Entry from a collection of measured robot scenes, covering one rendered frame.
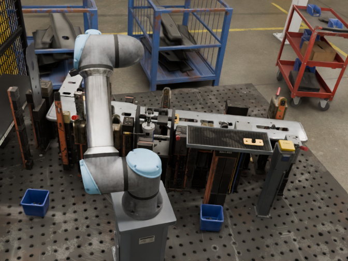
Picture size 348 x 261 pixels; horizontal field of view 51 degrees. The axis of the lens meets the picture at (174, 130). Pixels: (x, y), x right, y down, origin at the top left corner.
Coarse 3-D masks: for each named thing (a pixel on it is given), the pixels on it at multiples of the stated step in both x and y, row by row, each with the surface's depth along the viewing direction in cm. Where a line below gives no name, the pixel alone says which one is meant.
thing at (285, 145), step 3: (279, 141) 161; (282, 141) 161; (285, 141) 161; (288, 141) 162; (291, 141) 162; (282, 144) 159; (285, 144) 160; (288, 144) 160; (291, 144) 160; (282, 147) 158; (285, 147) 158; (288, 147) 158; (291, 147) 158; (285, 150) 158; (288, 150) 158; (291, 150) 158; (294, 150) 158
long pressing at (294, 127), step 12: (72, 108) 194; (84, 108) 195; (132, 108) 199; (72, 120) 185; (156, 120) 191; (204, 120) 197; (216, 120) 197; (228, 120) 198; (240, 120) 199; (252, 120) 200; (264, 120) 201; (276, 120) 202; (276, 132) 193; (288, 132) 194; (300, 132) 195
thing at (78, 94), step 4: (80, 88) 170; (76, 92) 167; (80, 92) 168; (76, 96) 167; (80, 96) 168; (76, 100) 170; (80, 100) 170; (76, 104) 171; (80, 104) 171; (76, 108) 173; (80, 108) 173; (80, 112) 175; (84, 112) 177
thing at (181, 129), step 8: (176, 128) 175; (184, 128) 176; (184, 136) 171; (176, 144) 174; (184, 144) 174; (176, 152) 177; (184, 152) 177; (176, 160) 181; (184, 160) 181; (176, 168) 185; (168, 176) 202; (176, 176) 186; (176, 184) 191; (168, 192) 192
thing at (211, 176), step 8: (216, 152) 159; (224, 152) 159; (232, 152) 158; (216, 160) 162; (224, 160) 162; (232, 160) 162; (216, 168) 165; (224, 168) 165; (232, 168) 165; (216, 176) 168; (224, 176) 168; (208, 184) 176; (216, 184) 172; (224, 184) 171; (208, 192) 175; (216, 192) 175; (224, 192) 175; (208, 200) 179; (216, 200) 178; (224, 200) 178
